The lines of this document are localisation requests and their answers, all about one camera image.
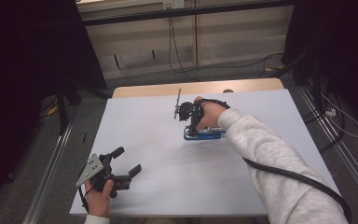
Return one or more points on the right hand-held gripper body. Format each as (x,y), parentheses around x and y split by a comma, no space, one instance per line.
(187,110)

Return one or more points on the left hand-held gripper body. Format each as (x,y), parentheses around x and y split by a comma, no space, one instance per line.
(90,170)

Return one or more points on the blue and silver stapler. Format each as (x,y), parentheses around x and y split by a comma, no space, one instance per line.
(206,135)

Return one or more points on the person's right hand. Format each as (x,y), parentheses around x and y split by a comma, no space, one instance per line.
(211,115)

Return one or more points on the person's left hand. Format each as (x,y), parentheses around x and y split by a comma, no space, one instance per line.
(99,200)

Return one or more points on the white board sheet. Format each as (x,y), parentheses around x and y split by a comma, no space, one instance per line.
(167,174)

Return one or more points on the wooden table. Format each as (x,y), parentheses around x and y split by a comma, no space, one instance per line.
(155,89)

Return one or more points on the black metal stand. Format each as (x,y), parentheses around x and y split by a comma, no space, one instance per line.
(62,112)

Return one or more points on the black horizontal bar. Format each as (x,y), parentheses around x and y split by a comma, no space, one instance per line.
(180,12)

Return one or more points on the black curtain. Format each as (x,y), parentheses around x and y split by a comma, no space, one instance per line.
(338,40)
(18,62)

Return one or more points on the white power strip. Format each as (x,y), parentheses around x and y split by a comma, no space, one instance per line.
(331,112)

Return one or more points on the aluminium floor rail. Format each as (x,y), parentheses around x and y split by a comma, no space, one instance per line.
(338,148)
(48,177)

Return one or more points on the white wall socket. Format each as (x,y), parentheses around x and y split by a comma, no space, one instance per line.
(174,3)

